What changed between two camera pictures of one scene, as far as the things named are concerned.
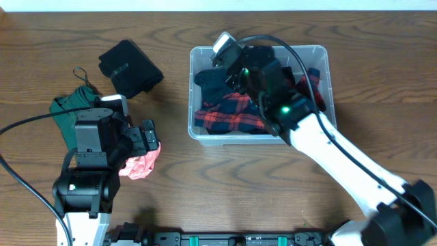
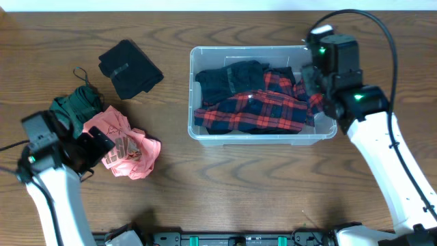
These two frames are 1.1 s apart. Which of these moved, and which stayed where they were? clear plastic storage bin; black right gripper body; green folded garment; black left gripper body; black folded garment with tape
Moved: black left gripper body; black right gripper body
Stayed: clear plastic storage bin; green folded garment; black folded garment with tape
